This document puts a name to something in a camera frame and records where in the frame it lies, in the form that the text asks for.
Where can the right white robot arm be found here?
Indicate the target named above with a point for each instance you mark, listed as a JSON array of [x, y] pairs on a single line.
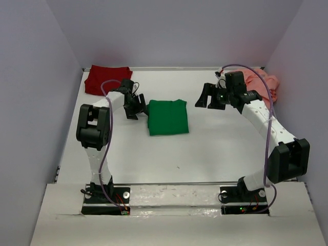
[[286, 155]]

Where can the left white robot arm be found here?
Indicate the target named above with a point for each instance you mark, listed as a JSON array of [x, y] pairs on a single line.
[[95, 129]]

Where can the green t shirt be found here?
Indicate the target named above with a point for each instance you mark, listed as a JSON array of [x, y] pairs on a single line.
[[167, 117]]

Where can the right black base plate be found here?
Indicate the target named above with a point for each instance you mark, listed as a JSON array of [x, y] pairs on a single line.
[[233, 203]]

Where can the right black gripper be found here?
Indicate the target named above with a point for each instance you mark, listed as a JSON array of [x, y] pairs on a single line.
[[207, 90]]

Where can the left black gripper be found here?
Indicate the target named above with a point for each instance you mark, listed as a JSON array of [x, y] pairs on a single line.
[[140, 107]]

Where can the red folded t shirt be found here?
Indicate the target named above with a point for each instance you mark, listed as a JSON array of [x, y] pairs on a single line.
[[98, 75]]

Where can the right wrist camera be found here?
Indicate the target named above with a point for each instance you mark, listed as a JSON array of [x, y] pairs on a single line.
[[221, 83]]

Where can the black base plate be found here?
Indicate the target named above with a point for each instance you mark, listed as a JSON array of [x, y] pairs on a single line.
[[97, 203], [233, 203]]

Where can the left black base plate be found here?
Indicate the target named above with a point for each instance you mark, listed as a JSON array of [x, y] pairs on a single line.
[[97, 203]]

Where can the pink crumpled t shirt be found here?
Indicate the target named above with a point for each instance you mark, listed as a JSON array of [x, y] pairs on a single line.
[[253, 82]]

